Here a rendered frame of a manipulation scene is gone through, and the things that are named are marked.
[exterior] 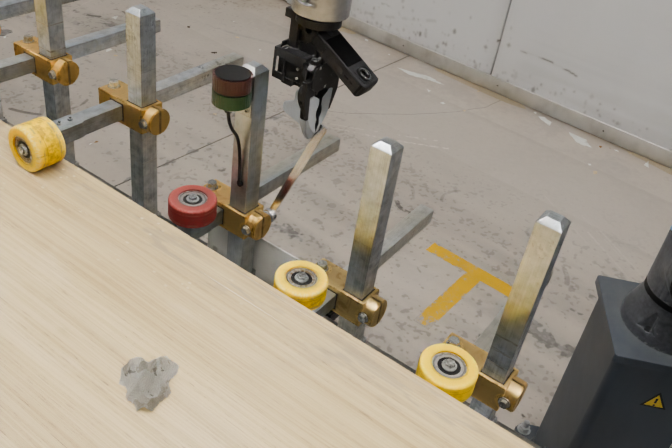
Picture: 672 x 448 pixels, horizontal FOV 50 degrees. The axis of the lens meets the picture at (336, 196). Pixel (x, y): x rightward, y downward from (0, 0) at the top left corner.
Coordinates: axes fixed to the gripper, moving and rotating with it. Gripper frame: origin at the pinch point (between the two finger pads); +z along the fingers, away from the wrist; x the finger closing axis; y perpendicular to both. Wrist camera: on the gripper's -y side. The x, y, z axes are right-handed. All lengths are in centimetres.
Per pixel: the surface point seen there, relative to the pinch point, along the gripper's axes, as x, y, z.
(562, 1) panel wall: -255, 38, 44
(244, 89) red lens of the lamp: 13.2, 4.5, -10.5
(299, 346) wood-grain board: 29.3, -22.0, 11.4
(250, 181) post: 8.5, 5.3, 8.6
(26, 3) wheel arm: -6, 85, 8
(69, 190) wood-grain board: 28.1, 26.5, 12.4
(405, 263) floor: -101, 18, 101
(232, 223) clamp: 10.1, 7.0, 17.6
